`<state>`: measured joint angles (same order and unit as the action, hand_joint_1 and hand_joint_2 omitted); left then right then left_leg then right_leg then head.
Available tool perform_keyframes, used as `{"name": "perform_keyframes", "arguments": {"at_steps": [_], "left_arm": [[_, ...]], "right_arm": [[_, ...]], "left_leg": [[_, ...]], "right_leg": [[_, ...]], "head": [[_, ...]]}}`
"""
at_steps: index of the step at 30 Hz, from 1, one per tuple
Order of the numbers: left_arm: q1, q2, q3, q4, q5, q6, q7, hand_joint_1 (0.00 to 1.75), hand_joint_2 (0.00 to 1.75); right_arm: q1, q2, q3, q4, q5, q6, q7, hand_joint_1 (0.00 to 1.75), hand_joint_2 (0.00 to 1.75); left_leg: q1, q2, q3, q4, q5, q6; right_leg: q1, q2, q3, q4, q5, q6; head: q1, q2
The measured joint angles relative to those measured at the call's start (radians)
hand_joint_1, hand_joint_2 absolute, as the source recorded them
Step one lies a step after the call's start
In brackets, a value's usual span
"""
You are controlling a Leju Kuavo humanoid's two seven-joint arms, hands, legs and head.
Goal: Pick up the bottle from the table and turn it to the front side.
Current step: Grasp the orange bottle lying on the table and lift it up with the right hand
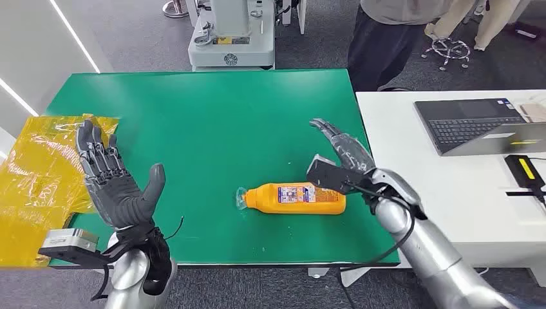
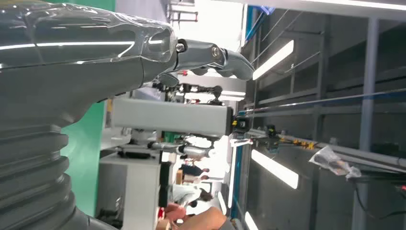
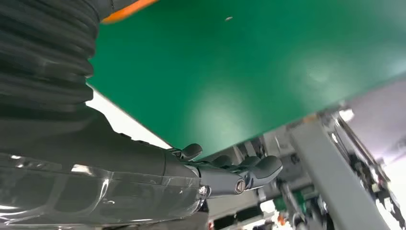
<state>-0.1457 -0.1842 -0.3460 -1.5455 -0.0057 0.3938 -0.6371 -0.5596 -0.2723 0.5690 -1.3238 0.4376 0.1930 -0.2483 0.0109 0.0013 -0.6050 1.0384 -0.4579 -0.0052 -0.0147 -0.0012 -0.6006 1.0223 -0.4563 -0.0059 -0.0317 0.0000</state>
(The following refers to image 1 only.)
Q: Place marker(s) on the person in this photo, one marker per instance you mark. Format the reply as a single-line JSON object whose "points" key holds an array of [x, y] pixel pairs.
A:
{"points": [[495, 21], [375, 51]]}

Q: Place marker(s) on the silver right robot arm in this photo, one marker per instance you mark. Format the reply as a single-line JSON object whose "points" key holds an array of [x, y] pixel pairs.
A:
{"points": [[426, 251]]}

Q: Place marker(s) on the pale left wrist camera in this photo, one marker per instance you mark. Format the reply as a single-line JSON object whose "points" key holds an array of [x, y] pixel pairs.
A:
{"points": [[70, 239]]}

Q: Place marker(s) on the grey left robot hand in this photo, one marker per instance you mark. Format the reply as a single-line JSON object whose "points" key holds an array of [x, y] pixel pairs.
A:
{"points": [[119, 196]]}

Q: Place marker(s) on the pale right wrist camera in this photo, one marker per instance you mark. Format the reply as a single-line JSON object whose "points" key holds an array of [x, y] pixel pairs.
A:
{"points": [[328, 175]]}

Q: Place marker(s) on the dark grey laptop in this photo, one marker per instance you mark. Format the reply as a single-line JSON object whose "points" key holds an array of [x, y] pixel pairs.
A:
{"points": [[465, 123]]}

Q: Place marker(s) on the chrome chair star base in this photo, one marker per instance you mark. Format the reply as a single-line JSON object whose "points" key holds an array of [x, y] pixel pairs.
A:
{"points": [[450, 50]]}

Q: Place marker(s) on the white table foot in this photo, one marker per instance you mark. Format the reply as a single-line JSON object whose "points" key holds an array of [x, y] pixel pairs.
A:
{"points": [[352, 277], [318, 273]]}

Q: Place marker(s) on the white equipment frame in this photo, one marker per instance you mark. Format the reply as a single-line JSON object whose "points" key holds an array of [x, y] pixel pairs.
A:
{"points": [[301, 17]]}

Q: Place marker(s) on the chrome stanchion post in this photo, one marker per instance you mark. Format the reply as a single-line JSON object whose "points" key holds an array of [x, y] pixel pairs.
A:
{"points": [[175, 9]]}

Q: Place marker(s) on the black adapter with yellow label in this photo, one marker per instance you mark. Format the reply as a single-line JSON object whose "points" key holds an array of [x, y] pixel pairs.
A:
{"points": [[522, 170]]}

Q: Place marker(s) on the orange bottle with clear cap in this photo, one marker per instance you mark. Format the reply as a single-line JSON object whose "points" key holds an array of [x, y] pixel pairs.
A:
{"points": [[298, 202]]}

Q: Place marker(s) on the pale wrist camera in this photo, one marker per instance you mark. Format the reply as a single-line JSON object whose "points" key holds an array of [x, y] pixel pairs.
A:
{"points": [[328, 175], [70, 239]]}

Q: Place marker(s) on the beige paper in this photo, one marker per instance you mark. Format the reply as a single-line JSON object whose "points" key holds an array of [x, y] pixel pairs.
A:
{"points": [[533, 111]]}

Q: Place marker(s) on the yellow plastic-wrapped box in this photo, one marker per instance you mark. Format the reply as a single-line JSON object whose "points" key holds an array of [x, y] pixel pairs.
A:
{"points": [[38, 179]]}

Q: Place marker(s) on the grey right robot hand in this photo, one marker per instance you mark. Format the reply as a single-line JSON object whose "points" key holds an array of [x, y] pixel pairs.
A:
{"points": [[352, 153]]}

